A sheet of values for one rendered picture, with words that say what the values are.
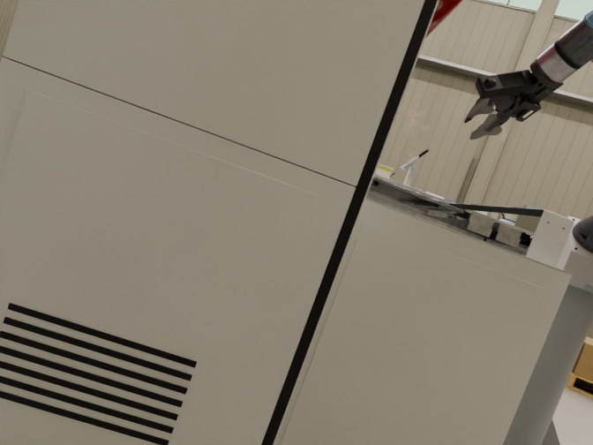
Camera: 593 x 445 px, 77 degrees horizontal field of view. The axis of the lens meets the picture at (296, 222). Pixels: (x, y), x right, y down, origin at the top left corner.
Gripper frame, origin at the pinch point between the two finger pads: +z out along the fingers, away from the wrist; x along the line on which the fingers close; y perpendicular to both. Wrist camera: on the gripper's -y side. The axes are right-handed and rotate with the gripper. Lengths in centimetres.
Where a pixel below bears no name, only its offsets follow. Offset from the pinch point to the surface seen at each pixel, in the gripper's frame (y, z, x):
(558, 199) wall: 647, 305, 252
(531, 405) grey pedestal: 56, 49, -67
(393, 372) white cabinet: -11, 34, -55
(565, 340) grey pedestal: 62, 33, -48
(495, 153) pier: 543, 324, 347
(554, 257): 29.6, 8.6, -30.2
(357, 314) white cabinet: -22, 30, -42
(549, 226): 26.4, 5.1, -22.9
